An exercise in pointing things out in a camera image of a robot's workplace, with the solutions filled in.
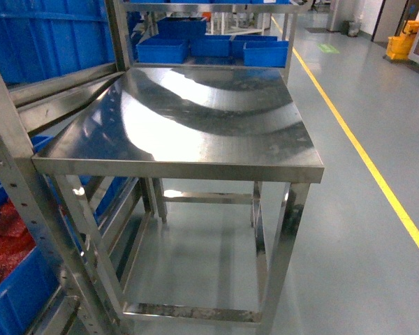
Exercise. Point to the far steel shelf rack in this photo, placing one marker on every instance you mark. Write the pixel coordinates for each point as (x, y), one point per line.
(221, 14)

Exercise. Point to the stainless steel shelf rack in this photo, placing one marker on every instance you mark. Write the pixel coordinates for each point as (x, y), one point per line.
(30, 110)

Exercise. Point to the blue bin with red wrap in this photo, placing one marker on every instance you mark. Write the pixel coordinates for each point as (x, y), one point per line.
(24, 292)

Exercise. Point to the small stainless steel table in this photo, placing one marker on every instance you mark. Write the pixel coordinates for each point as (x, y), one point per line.
(182, 191)

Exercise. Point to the red bubble wrap bags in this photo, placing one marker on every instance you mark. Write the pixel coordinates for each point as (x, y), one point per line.
(15, 240)

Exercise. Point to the yellow mop bucket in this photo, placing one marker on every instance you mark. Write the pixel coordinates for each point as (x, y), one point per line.
(398, 47)

